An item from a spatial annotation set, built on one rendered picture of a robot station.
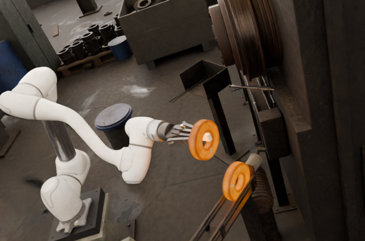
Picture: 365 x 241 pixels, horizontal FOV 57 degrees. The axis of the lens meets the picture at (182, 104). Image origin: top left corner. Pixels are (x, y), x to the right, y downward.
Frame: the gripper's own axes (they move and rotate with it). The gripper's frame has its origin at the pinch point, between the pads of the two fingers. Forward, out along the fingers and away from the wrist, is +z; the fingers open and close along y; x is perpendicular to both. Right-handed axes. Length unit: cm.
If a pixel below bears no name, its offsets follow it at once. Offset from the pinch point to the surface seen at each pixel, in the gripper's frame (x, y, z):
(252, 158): -23.3, -13.7, 8.2
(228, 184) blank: -17.4, 6.4, 9.1
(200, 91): -29, -70, -57
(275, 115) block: -13.0, -31.2, 14.1
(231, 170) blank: -14.6, 1.7, 8.9
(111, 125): -44, -42, -130
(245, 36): 24.7, -32.1, 10.5
